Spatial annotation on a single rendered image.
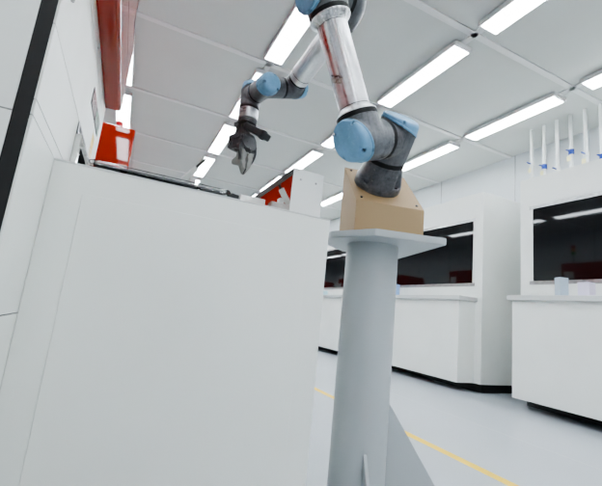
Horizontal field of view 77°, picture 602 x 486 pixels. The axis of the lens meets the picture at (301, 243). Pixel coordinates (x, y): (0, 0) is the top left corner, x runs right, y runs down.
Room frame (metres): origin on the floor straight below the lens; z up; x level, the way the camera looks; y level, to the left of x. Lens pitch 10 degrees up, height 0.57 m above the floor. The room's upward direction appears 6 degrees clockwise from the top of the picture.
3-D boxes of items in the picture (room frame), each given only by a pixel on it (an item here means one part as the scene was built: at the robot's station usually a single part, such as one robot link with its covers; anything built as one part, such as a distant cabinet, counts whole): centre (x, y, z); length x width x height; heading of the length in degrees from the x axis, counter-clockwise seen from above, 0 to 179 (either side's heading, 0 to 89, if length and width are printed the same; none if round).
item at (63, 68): (0.90, 0.59, 1.02); 0.81 x 0.03 x 0.40; 24
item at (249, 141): (1.34, 0.26, 1.20); 0.09 x 0.08 x 0.12; 54
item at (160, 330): (1.28, 0.40, 0.41); 0.96 x 0.64 x 0.82; 24
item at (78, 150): (1.06, 0.65, 0.89); 0.44 x 0.02 x 0.10; 24
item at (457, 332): (4.67, -1.73, 1.00); 1.80 x 1.08 x 2.00; 24
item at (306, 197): (1.25, 0.11, 0.89); 0.55 x 0.09 x 0.14; 24
